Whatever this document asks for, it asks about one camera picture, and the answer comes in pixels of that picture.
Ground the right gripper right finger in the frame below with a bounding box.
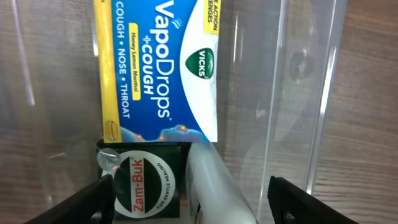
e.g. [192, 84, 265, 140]
[267, 176, 358, 224]

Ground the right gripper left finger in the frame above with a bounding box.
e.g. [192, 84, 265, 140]
[25, 174, 115, 224]

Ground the green Zam-Buk box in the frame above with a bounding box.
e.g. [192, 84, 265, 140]
[96, 140, 191, 221]

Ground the white spray bottle clear cap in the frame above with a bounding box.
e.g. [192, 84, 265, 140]
[185, 142, 257, 224]

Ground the blue yellow VapoDrops box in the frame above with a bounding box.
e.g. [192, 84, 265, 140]
[93, 0, 221, 144]

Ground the clear plastic container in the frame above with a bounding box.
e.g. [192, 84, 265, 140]
[1, 0, 347, 223]

